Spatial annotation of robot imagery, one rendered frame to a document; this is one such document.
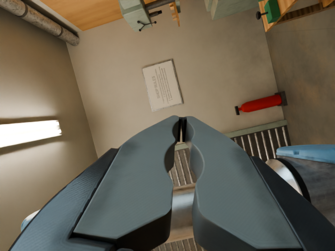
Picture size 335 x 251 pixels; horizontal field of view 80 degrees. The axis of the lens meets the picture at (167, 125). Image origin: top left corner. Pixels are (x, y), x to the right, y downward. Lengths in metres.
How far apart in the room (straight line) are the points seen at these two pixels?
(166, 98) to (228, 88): 0.86
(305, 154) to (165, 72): 2.53
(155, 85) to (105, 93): 0.75
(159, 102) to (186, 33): 1.01
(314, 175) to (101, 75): 2.95
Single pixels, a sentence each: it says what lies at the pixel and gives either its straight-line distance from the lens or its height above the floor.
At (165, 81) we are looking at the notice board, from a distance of 2.89.
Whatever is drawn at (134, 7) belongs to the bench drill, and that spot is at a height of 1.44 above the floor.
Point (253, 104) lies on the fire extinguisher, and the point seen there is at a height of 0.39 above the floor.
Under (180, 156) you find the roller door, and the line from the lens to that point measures 2.91.
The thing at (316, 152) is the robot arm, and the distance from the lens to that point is 0.52.
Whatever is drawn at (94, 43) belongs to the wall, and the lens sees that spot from 3.32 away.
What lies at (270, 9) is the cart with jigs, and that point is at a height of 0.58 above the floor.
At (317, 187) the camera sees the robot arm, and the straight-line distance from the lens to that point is 0.51.
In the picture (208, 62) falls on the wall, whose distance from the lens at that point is 2.93.
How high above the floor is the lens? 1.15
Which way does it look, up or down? 8 degrees up
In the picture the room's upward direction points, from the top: 104 degrees counter-clockwise
